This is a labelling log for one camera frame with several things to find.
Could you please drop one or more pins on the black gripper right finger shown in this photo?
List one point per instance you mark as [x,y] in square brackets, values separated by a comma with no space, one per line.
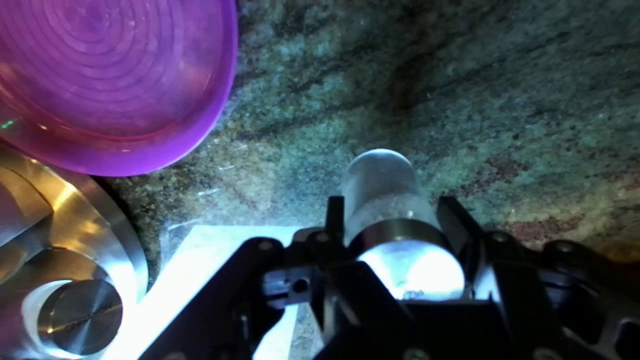
[553,300]

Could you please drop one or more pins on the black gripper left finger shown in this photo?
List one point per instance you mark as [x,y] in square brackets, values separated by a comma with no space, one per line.
[266,287]

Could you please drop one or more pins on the steel revolving seasoning rack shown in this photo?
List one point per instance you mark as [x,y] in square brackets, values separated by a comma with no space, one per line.
[66,221]

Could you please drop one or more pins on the steel capped spice jar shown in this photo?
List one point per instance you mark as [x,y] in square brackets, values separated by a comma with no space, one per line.
[81,317]

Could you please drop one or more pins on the purple plastic plate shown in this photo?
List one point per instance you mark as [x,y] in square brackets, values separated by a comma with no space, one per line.
[113,73]

